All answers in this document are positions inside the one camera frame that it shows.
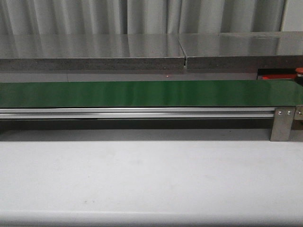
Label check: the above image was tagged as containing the aluminium conveyor side rail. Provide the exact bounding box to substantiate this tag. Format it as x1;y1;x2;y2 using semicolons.
0;107;275;120

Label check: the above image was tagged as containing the steel conveyor support bracket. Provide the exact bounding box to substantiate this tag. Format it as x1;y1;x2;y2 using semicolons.
270;107;295;141

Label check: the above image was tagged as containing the grey pleated curtain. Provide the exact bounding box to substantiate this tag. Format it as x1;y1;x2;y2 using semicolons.
0;0;285;35

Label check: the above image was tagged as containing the steel conveyor end plate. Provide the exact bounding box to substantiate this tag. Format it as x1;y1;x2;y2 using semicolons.
292;105;303;130

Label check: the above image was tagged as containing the green conveyor belt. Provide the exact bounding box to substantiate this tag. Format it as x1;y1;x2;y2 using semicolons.
0;80;303;108

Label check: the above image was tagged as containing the red plastic tray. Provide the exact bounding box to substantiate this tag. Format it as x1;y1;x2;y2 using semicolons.
258;73;297;80

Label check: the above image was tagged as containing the grey stone counter left slab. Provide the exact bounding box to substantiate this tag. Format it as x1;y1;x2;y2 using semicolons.
0;34;185;72

